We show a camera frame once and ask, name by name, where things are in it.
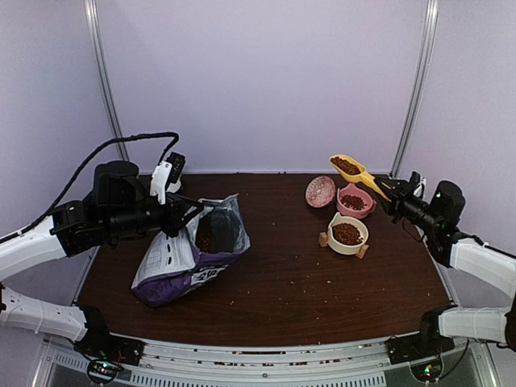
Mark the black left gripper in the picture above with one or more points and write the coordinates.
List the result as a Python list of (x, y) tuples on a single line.
[(175, 218)]

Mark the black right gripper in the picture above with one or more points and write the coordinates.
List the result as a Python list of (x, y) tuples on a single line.
[(397, 195)]

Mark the purple pet food bag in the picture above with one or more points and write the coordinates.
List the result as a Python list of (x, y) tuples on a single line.
[(174, 267)]

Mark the yellow plastic food scoop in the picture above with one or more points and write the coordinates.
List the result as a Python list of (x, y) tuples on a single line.
[(364, 177)]

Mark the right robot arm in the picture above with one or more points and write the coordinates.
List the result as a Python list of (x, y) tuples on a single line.
[(473, 256)]

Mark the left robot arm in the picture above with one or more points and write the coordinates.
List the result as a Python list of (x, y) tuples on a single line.
[(117, 208)]

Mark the pink cat-ear pet bowl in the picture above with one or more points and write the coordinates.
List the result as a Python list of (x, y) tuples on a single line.
[(353, 190)]

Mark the cream cat-ear pet bowl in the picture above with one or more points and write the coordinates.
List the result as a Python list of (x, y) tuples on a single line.
[(338, 218)]

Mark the navy white-dotted cup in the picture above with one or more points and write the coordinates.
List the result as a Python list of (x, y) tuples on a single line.
[(174, 187)]

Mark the brown kibble in bag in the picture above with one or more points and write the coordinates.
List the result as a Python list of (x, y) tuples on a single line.
[(203, 240)]

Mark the brown kibble in pink bowl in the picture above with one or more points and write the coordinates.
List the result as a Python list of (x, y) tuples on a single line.
[(353, 202)]

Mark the brown kibble in scoop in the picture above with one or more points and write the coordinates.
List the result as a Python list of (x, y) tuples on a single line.
[(345, 166)]

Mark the brown kibble in cream bowl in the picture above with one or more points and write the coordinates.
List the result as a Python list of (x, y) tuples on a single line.
[(347, 234)]

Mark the red patterned ceramic bowl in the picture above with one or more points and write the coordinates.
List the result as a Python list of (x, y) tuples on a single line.
[(320, 192)]

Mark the wooden stand under cream bowl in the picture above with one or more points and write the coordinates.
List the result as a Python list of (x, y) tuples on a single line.
[(327, 240)]

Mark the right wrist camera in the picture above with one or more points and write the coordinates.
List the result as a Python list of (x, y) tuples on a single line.
[(417, 185)]

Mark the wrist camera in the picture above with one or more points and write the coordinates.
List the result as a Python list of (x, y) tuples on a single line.
[(417, 185), (167, 171)]

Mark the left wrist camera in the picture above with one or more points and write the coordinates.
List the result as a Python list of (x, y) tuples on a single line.
[(167, 171)]

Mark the aluminium table edge rail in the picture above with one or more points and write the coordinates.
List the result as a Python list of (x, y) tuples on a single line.
[(439, 274)]

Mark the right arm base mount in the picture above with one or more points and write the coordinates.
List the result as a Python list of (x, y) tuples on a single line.
[(423, 350)]

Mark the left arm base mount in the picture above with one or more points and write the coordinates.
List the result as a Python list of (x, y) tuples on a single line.
[(106, 353)]

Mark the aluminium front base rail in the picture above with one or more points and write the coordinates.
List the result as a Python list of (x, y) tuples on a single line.
[(360, 363)]

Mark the aluminium corner post right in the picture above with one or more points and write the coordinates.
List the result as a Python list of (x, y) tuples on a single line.
[(427, 44)]

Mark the aluminium corner post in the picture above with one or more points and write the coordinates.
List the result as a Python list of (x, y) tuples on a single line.
[(427, 44), (93, 24)]

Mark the aluminium corner post left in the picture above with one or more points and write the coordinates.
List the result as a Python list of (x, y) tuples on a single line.
[(93, 24)]

